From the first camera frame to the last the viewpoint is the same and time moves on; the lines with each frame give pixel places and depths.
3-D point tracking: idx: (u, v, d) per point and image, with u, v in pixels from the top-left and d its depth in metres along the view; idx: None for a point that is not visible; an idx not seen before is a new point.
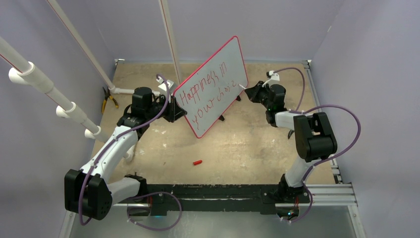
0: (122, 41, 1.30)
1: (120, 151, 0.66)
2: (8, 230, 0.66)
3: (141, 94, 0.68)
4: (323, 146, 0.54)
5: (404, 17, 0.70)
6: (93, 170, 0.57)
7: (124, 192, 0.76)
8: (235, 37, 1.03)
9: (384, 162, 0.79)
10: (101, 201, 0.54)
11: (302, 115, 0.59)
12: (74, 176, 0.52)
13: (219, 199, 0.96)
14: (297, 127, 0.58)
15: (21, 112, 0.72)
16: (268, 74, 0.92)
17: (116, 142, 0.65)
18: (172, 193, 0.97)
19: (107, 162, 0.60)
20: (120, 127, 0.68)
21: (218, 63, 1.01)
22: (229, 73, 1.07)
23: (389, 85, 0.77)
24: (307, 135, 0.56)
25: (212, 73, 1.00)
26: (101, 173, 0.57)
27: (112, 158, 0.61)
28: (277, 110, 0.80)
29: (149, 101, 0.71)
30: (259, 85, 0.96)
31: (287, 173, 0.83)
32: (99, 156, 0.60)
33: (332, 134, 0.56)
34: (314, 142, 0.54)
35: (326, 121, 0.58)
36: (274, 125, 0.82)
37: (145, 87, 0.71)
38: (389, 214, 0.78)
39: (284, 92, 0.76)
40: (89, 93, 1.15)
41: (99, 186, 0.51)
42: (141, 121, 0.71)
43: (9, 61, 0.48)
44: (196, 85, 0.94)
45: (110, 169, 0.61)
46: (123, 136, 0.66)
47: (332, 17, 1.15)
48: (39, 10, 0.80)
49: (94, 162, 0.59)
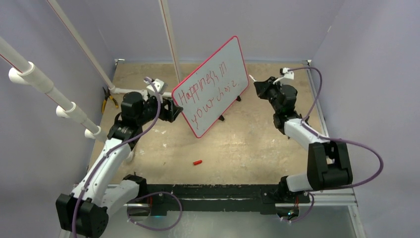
0: (122, 41, 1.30)
1: (113, 167, 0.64)
2: (9, 230, 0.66)
3: (129, 102, 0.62)
4: (336, 180, 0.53)
5: (404, 17, 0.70)
6: (84, 193, 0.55)
7: (123, 198, 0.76)
8: (235, 36, 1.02)
9: (384, 162, 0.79)
10: (96, 221, 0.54)
11: (320, 144, 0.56)
12: (64, 201, 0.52)
13: (219, 199, 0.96)
14: (311, 155, 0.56)
15: (21, 112, 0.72)
16: (282, 72, 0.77)
17: (107, 158, 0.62)
18: (172, 193, 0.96)
19: (99, 184, 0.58)
20: (111, 140, 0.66)
21: (218, 63, 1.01)
22: (228, 73, 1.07)
23: (389, 85, 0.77)
24: (322, 168, 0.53)
25: (212, 73, 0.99)
26: (92, 196, 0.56)
27: (104, 177, 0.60)
28: (286, 115, 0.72)
29: (140, 108, 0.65)
30: (270, 82, 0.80)
31: (288, 177, 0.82)
32: (89, 177, 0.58)
33: (349, 168, 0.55)
34: (328, 177, 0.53)
35: (345, 153, 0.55)
36: (283, 131, 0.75)
37: (135, 93, 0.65)
38: (389, 214, 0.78)
39: (294, 94, 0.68)
40: (90, 93, 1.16)
41: (91, 210, 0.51)
42: (133, 131, 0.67)
43: (9, 61, 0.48)
44: (195, 84, 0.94)
45: (102, 189, 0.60)
46: (113, 151, 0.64)
47: (332, 17, 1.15)
48: (39, 10, 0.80)
49: (85, 184, 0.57)
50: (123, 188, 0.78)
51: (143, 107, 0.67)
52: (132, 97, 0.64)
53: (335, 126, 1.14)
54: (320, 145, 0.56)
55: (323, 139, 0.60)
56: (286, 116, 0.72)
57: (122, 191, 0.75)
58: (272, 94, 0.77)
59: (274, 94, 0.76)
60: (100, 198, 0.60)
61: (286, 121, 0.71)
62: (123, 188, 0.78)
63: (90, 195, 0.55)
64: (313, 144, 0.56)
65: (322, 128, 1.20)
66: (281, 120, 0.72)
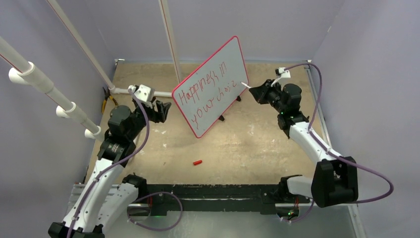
0: (123, 41, 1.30)
1: (105, 190, 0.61)
2: (9, 231, 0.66)
3: (117, 120, 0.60)
4: (341, 199, 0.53)
5: (405, 18, 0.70)
6: (75, 222, 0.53)
7: (121, 209, 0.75)
8: (235, 36, 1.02)
9: (384, 162, 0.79)
10: None
11: (330, 164, 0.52)
12: (56, 230, 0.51)
13: (219, 199, 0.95)
14: (319, 176, 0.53)
15: (21, 113, 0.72)
16: (277, 71, 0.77)
17: (97, 182, 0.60)
18: (172, 193, 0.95)
19: (89, 210, 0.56)
20: (102, 161, 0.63)
21: (218, 63, 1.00)
22: (228, 72, 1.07)
23: (389, 86, 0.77)
24: (330, 190, 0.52)
25: (212, 73, 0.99)
26: (83, 224, 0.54)
27: (95, 203, 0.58)
28: (291, 115, 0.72)
29: (130, 123, 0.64)
30: (267, 84, 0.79)
31: (289, 178, 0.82)
32: (79, 205, 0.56)
33: (355, 188, 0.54)
34: (334, 197, 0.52)
35: (353, 174, 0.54)
36: (287, 134, 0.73)
37: (122, 109, 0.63)
38: (389, 214, 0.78)
39: (299, 93, 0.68)
40: (90, 93, 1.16)
41: None
42: (125, 147, 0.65)
43: (10, 62, 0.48)
44: (196, 84, 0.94)
45: (95, 214, 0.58)
46: (104, 175, 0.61)
47: (332, 17, 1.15)
48: (39, 9, 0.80)
49: (76, 212, 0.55)
50: (121, 195, 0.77)
51: (132, 121, 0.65)
52: (120, 113, 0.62)
53: (335, 126, 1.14)
54: (329, 164, 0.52)
55: (332, 156, 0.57)
56: (290, 117, 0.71)
57: (119, 202, 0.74)
58: (272, 96, 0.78)
59: (275, 96, 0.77)
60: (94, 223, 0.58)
61: (291, 125, 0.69)
62: (121, 194, 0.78)
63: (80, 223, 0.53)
64: (321, 163, 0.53)
65: (322, 128, 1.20)
66: (286, 121, 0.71)
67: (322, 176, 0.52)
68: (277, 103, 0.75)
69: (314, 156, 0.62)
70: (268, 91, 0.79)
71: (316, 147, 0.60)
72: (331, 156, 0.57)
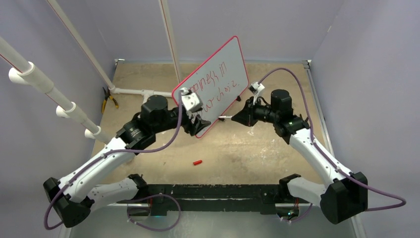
0: (123, 41, 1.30)
1: (107, 169, 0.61)
2: (9, 231, 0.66)
3: (151, 107, 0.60)
4: (352, 212, 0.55)
5: (405, 18, 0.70)
6: (67, 188, 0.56)
7: (115, 199, 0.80)
8: (235, 36, 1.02)
9: (384, 162, 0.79)
10: (72, 216, 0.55)
11: (341, 184, 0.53)
12: (49, 187, 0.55)
13: (219, 199, 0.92)
14: (332, 197, 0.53)
15: (21, 112, 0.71)
16: (251, 88, 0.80)
17: (103, 159, 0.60)
18: (171, 193, 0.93)
19: (84, 183, 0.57)
20: (117, 140, 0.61)
21: (218, 63, 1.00)
22: (228, 73, 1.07)
23: (389, 85, 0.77)
24: (343, 210, 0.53)
25: (212, 73, 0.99)
26: (73, 194, 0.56)
27: (92, 178, 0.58)
28: (289, 121, 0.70)
29: (160, 116, 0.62)
30: (248, 105, 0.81)
31: (289, 182, 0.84)
32: (78, 173, 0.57)
33: (365, 202, 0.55)
34: (346, 213, 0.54)
35: (365, 191, 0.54)
36: (286, 141, 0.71)
37: (160, 99, 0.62)
38: (389, 214, 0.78)
39: (288, 95, 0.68)
40: (90, 93, 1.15)
41: (64, 208, 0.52)
42: (144, 137, 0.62)
43: (9, 61, 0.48)
44: (195, 84, 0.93)
45: (89, 188, 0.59)
46: (112, 154, 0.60)
47: (333, 17, 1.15)
48: (39, 9, 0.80)
49: (72, 179, 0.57)
50: (121, 187, 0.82)
51: (164, 115, 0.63)
52: (156, 102, 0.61)
53: (335, 126, 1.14)
54: (341, 186, 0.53)
55: (342, 174, 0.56)
56: (288, 123, 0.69)
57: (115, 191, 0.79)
58: (260, 113, 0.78)
59: (262, 112, 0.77)
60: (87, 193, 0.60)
61: (292, 134, 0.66)
62: (121, 186, 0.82)
63: (71, 192, 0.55)
64: (333, 184, 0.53)
65: (322, 128, 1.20)
66: (285, 128, 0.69)
67: (336, 198, 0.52)
68: (270, 117, 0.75)
69: (322, 172, 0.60)
70: (254, 110, 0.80)
71: (324, 162, 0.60)
72: (341, 174, 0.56)
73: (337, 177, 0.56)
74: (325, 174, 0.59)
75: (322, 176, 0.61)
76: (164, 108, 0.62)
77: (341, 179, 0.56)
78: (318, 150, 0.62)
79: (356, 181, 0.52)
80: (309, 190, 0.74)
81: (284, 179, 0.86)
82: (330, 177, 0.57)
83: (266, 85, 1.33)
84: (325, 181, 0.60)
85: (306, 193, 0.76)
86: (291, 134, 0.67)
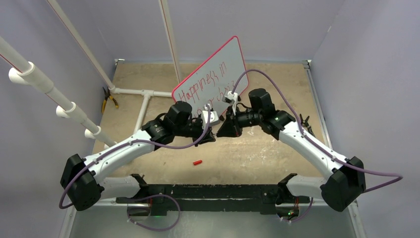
0: (123, 41, 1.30)
1: (130, 156, 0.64)
2: (9, 231, 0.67)
3: (179, 110, 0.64)
4: (353, 197, 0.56)
5: (405, 17, 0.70)
6: (92, 165, 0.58)
7: (118, 194, 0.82)
8: (235, 36, 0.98)
9: (384, 162, 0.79)
10: (86, 197, 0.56)
11: (341, 173, 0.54)
12: (74, 162, 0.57)
13: (219, 198, 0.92)
14: (334, 187, 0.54)
15: (21, 112, 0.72)
16: (227, 99, 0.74)
17: (128, 146, 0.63)
18: (171, 193, 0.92)
19: (109, 163, 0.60)
20: (142, 132, 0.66)
21: (218, 63, 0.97)
22: (229, 73, 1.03)
23: (389, 85, 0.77)
24: (346, 198, 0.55)
25: (212, 73, 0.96)
26: (97, 171, 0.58)
27: (115, 161, 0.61)
28: (276, 117, 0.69)
29: (183, 119, 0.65)
30: (230, 117, 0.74)
31: (289, 182, 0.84)
32: (105, 153, 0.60)
33: (363, 183, 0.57)
34: (348, 199, 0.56)
35: (361, 173, 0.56)
36: (276, 137, 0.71)
37: (186, 103, 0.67)
38: (389, 214, 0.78)
39: (266, 93, 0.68)
40: (90, 93, 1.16)
41: (87, 184, 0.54)
42: (166, 134, 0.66)
43: (9, 61, 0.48)
44: (195, 84, 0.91)
45: (110, 170, 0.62)
46: (137, 143, 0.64)
47: (333, 17, 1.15)
48: (39, 9, 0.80)
49: (98, 158, 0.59)
50: (125, 182, 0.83)
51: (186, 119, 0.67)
52: (183, 106, 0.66)
53: (335, 126, 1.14)
54: (340, 174, 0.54)
55: (340, 163, 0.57)
56: (275, 118, 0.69)
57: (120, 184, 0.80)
58: (244, 120, 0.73)
59: (246, 118, 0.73)
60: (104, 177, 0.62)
61: (281, 130, 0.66)
62: (126, 181, 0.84)
63: (96, 169, 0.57)
64: (333, 174, 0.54)
65: (322, 128, 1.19)
66: (272, 124, 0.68)
67: (338, 188, 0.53)
68: (256, 120, 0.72)
69: (318, 164, 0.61)
70: (237, 120, 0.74)
71: (319, 153, 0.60)
72: (339, 163, 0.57)
73: (335, 167, 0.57)
74: (322, 165, 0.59)
75: (318, 168, 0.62)
76: (189, 113, 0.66)
77: (338, 168, 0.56)
78: (310, 142, 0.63)
79: (354, 167, 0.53)
80: (312, 188, 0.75)
81: (283, 181, 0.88)
82: (328, 167, 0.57)
83: (266, 85, 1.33)
84: (323, 172, 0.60)
85: (307, 189, 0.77)
86: (280, 130, 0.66)
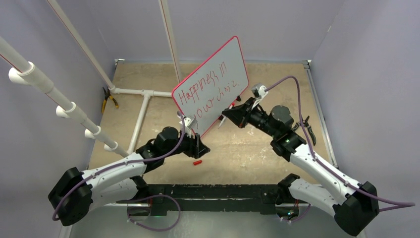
0: (123, 41, 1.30)
1: (123, 176, 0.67)
2: (8, 231, 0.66)
3: (165, 138, 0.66)
4: (367, 220, 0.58)
5: (405, 18, 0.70)
6: (90, 178, 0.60)
7: (112, 198, 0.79)
8: (234, 36, 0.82)
9: (384, 162, 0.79)
10: (76, 210, 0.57)
11: (354, 199, 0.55)
12: (71, 175, 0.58)
13: (219, 199, 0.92)
14: (346, 211, 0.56)
15: (21, 114, 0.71)
16: (256, 93, 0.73)
17: (124, 166, 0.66)
18: (171, 194, 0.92)
19: (105, 179, 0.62)
20: (136, 154, 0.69)
21: (219, 62, 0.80)
22: (230, 71, 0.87)
23: (389, 85, 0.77)
24: (359, 221, 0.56)
25: (212, 72, 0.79)
26: (94, 185, 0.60)
27: (111, 178, 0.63)
28: (285, 139, 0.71)
29: (171, 144, 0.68)
30: (246, 108, 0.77)
31: (291, 186, 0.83)
32: (103, 169, 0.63)
33: (377, 207, 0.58)
34: (361, 224, 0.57)
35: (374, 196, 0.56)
36: (287, 158, 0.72)
37: (170, 129, 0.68)
38: (389, 214, 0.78)
39: (291, 120, 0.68)
40: (90, 93, 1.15)
41: (84, 198, 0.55)
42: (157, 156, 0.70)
43: (9, 61, 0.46)
44: (195, 84, 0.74)
45: (103, 186, 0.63)
46: (132, 164, 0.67)
47: (333, 17, 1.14)
48: (39, 10, 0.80)
49: (96, 173, 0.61)
50: (121, 187, 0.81)
51: (174, 143, 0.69)
52: (168, 134, 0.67)
53: (335, 126, 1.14)
54: (353, 200, 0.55)
55: (352, 188, 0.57)
56: (286, 141, 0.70)
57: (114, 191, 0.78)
58: (255, 120, 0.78)
59: (258, 119, 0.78)
60: (97, 192, 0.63)
61: (292, 152, 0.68)
62: (121, 185, 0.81)
63: (93, 183, 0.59)
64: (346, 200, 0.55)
65: (322, 128, 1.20)
66: (282, 146, 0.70)
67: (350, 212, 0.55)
68: (265, 126, 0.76)
69: (331, 187, 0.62)
70: (249, 116, 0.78)
71: (330, 178, 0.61)
72: (351, 188, 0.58)
73: (348, 192, 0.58)
74: (335, 189, 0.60)
75: (331, 191, 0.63)
76: (176, 138, 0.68)
77: (352, 193, 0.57)
78: (322, 165, 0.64)
79: (367, 194, 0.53)
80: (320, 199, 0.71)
81: (283, 182, 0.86)
82: (341, 192, 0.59)
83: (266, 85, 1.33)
84: (336, 195, 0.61)
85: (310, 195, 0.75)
86: (290, 152, 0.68)
